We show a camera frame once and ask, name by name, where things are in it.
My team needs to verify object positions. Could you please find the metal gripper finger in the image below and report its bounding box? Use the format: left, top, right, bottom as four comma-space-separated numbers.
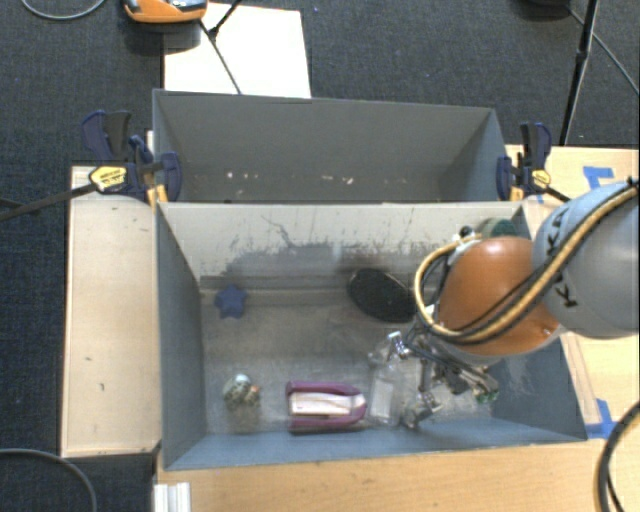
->
368, 330, 410, 367
401, 388, 445, 430

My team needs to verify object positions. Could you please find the clear plastic bottle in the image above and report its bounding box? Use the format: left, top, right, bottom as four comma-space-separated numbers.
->
367, 344, 417, 428

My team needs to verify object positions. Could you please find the black oval object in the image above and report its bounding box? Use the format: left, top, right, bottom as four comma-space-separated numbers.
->
346, 267, 419, 325

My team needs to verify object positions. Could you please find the purple stapler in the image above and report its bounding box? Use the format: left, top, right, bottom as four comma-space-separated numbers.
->
284, 379, 369, 434

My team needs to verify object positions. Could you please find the grey metal bin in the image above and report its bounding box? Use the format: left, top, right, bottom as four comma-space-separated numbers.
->
151, 88, 589, 472

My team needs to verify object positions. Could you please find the dark green round thing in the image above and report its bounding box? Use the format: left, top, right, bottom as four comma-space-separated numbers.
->
480, 216, 520, 239

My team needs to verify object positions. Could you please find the blue star-shaped toy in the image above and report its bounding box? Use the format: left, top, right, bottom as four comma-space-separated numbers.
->
213, 283, 249, 321

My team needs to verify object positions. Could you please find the pale wood board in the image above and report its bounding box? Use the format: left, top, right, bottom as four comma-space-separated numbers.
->
60, 164, 163, 459

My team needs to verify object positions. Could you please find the black cylinder on white bracket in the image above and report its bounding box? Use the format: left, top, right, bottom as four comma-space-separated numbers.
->
446, 225, 482, 267

